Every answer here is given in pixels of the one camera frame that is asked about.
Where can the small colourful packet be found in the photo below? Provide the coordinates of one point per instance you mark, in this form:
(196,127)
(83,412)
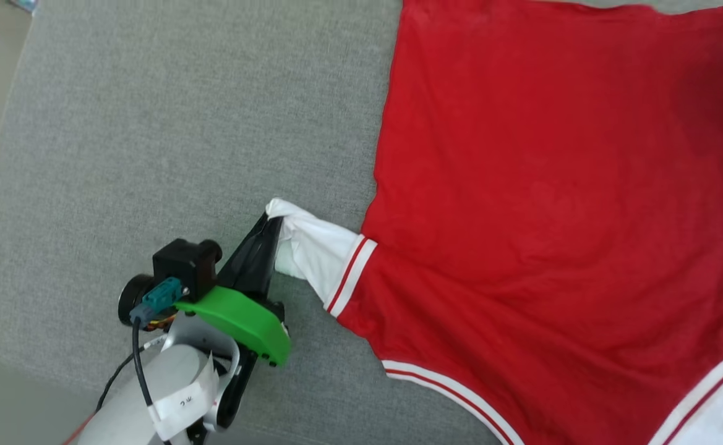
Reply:
(24,5)

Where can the red and white shirt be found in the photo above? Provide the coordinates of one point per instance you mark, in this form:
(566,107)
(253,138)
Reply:
(553,185)

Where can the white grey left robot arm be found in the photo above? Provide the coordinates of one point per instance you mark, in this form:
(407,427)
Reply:
(151,395)

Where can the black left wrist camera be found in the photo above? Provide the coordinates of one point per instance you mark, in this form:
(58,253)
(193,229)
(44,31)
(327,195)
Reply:
(188,266)

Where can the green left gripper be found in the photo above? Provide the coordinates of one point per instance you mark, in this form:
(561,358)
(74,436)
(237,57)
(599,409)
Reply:
(243,315)

